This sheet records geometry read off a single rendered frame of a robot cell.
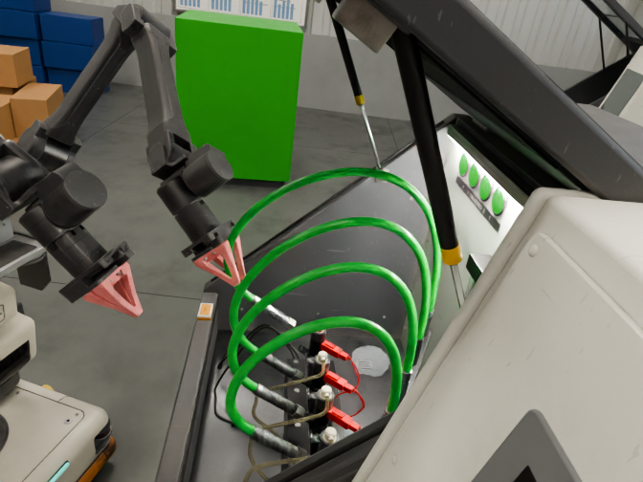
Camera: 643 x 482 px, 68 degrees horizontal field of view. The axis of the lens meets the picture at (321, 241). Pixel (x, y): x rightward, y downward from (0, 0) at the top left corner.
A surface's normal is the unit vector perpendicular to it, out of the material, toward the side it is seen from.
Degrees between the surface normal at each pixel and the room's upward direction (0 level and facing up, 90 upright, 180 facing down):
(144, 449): 0
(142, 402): 0
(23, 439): 0
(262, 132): 90
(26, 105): 90
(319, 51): 90
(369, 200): 90
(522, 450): 76
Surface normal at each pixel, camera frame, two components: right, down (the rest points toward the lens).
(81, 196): 0.76, -0.43
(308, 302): 0.07, 0.49
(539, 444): -0.93, -0.28
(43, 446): 0.12, -0.87
